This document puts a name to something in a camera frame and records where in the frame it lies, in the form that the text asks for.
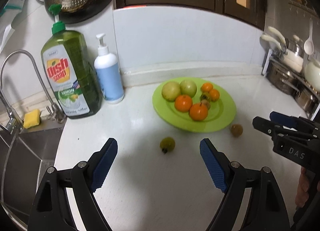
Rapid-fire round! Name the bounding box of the brown kiwi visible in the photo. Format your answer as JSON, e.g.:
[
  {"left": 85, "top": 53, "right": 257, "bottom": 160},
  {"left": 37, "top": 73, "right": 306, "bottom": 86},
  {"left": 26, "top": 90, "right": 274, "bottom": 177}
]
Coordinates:
[
  {"left": 230, "top": 124, "right": 244, "bottom": 138},
  {"left": 201, "top": 100, "right": 210, "bottom": 110}
]

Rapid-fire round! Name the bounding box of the oval orange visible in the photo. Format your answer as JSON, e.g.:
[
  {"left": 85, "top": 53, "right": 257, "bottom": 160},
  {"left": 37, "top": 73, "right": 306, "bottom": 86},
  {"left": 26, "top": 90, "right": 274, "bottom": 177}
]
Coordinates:
[{"left": 209, "top": 89, "right": 220, "bottom": 102}]

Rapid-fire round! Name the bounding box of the green tomato with stem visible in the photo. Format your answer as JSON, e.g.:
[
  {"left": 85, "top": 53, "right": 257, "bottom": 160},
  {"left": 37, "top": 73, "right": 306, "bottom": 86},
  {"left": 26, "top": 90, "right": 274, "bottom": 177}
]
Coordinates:
[{"left": 200, "top": 92, "right": 212, "bottom": 102}]

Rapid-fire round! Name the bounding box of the mandarin with stem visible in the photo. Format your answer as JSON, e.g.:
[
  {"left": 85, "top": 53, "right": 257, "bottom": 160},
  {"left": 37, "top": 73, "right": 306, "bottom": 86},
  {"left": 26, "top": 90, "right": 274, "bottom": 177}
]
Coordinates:
[{"left": 189, "top": 103, "right": 208, "bottom": 121}]

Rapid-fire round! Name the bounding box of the small orange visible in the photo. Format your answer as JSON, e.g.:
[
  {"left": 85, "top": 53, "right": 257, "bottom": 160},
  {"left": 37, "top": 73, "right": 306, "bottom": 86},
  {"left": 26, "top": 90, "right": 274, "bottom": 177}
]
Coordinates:
[{"left": 201, "top": 82, "right": 214, "bottom": 93}]

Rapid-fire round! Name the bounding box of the orange mandarin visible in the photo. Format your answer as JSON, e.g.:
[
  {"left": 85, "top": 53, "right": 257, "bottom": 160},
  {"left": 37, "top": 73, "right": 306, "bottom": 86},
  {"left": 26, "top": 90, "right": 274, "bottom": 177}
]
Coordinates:
[{"left": 174, "top": 95, "right": 193, "bottom": 113}]

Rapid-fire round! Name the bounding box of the large green apple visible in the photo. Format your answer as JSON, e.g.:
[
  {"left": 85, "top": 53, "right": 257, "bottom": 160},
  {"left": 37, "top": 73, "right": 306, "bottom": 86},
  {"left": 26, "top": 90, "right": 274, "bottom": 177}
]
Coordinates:
[{"left": 180, "top": 80, "right": 197, "bottom": 97}]

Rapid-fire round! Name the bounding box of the small green tomato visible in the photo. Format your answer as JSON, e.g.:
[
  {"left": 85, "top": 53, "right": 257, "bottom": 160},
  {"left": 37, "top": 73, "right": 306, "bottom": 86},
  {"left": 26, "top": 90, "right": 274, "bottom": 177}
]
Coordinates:
[{"left": 159, "top": 137, "right": 176, "bottom": 154}]

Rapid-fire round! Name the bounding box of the yellow-green apple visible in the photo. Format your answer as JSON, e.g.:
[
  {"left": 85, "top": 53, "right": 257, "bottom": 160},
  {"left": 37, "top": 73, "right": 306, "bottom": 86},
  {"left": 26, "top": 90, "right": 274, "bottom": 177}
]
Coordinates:
[{"left": 162, "top": 81, "right": 181, "bottom": 102}]

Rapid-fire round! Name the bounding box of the right hand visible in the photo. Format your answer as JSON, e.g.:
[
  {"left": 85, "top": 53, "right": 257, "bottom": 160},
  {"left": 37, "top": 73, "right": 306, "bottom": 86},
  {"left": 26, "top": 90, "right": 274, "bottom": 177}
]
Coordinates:
[{"left": 295, "top": 167, "right": 310, "bottom": 208}]

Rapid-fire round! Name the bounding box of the steel pot in rack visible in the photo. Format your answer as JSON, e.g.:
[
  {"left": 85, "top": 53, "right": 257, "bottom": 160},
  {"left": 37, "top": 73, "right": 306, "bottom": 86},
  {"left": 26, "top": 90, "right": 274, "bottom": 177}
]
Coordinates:
[{"left": 295, "top": 88, "right": 318, "bottom": 113}]

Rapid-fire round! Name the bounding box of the metal dish rack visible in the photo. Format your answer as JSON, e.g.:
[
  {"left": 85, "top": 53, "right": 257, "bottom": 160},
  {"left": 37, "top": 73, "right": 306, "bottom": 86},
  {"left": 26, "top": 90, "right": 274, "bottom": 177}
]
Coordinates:
[{"left": 261, "top": 49, "right": 319, "bottom": 120}]

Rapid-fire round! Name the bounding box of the white ceramic pot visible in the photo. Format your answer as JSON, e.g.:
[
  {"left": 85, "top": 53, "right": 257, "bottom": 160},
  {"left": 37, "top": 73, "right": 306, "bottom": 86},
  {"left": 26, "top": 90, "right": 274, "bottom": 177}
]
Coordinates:
[{"left": 304, "top": 59, "right": 320, "bottom": 89}]

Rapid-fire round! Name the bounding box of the green plate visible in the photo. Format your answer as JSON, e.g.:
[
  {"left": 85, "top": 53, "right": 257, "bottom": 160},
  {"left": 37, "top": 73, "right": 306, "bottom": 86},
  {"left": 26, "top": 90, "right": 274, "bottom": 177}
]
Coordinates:
[{"left": 152, "top": 77, "right": 236, "bottom": 132}]

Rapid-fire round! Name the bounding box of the steel sink basin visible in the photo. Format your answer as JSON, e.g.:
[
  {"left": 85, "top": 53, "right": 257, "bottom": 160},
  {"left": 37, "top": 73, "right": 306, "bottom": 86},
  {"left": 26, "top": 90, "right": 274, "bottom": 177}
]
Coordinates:
[{"left": 1, "top": 127, "right": 63, "bottom": 224}]

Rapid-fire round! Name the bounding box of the white ladle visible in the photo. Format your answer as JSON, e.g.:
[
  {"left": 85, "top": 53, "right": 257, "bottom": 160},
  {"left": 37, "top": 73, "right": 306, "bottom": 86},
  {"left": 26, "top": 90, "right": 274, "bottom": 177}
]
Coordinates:
[{"left": 304, "top": 20, "right": 315, "bottom": 56}]

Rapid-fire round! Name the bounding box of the yellow sponge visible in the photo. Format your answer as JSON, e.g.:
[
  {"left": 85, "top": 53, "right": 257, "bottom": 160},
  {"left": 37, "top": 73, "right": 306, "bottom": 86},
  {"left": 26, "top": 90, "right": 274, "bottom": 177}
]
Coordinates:
[{"left": 23, "top": 109, "right": 41, "bottom": 129}]

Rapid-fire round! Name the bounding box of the chrome sink faucet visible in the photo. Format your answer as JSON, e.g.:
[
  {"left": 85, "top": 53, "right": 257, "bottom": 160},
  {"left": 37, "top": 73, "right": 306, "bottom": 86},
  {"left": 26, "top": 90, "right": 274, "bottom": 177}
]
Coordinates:
[{"left": 1, "top": 50, "right": 66, "bottom": 129}]

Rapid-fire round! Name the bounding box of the green dish soap bottle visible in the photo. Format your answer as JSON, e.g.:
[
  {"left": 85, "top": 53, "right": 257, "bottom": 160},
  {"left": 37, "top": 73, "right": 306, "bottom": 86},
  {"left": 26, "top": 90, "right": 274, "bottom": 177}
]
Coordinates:
[{"left": 41, "top": 4, "right": 101, "bottom": 119}]

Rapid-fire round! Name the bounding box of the white blue pump bottle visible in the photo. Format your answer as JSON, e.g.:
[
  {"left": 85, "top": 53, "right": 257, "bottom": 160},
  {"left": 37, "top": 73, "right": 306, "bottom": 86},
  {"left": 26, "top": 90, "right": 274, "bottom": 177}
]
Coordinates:
[{"left": 94, "top": 33, "right": 124, "bottom": 104}]

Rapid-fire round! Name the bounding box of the white pan with handle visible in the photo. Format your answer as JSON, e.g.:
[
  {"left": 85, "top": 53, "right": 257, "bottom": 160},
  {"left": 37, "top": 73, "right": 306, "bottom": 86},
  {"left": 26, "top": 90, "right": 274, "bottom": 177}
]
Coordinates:
[{"left": 260, "top": 34, "right": 303, "bottom": 74}]

